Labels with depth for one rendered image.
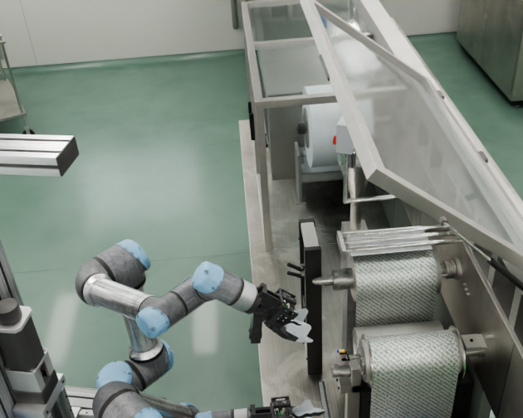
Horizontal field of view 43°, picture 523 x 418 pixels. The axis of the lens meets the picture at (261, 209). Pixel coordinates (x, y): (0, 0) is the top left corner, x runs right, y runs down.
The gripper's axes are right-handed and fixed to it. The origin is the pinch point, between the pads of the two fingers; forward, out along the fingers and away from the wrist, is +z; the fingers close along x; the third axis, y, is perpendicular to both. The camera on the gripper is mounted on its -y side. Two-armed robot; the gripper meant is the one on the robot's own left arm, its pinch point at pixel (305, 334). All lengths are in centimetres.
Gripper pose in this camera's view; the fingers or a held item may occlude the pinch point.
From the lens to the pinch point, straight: 178.8
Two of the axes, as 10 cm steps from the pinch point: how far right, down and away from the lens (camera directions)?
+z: 8.0, 4.6, 3.8
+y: 6.0, -6.8, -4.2
